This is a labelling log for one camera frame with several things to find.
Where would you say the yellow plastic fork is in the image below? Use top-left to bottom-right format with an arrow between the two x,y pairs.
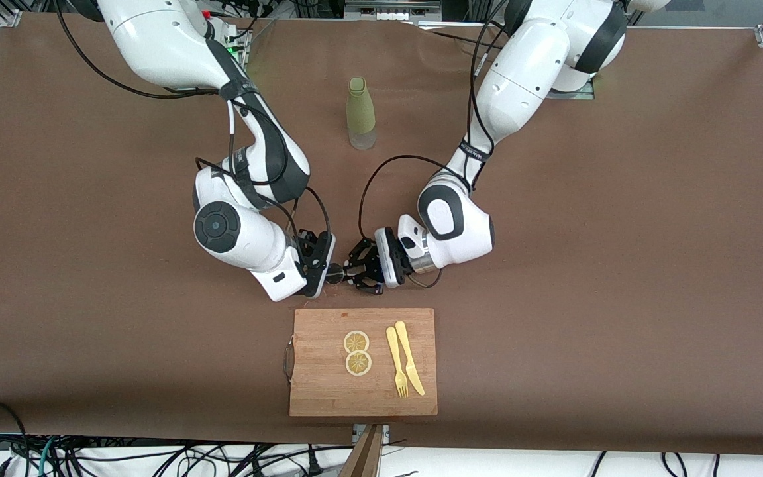
385,326 -> 410,399

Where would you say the yellow plastic knife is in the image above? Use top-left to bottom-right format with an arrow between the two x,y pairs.
395,320 -> 426,397

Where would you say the wooden cutting board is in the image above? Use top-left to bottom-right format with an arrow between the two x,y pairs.
283,307 -> 438,418

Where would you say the green sleeved glass bottle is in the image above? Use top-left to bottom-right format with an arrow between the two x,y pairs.
346,77 -> 377,151

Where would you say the grey metal power strip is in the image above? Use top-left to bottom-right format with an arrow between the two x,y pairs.
344,0 -> 443,22

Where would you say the brown table mat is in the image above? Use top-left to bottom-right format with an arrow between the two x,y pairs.
0,12 -> 763,458

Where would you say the small metal bracket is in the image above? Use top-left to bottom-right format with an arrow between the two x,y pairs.
352,424 -> 391,443

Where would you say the wooden camera post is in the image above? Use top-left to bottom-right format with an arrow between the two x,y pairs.
340,424 -> 383,477

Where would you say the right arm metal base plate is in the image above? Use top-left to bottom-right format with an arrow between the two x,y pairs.
213,19 -> 253,67

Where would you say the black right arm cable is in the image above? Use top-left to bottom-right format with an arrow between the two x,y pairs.
56,0 -> 331,247

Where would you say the black base power cable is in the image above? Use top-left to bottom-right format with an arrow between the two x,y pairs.
415,25 -> 488,48

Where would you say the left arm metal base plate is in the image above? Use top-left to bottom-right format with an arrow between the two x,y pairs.
546,76 -> 596,101

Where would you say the teal cable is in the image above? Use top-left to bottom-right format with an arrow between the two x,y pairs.
37,437 -> 58,477

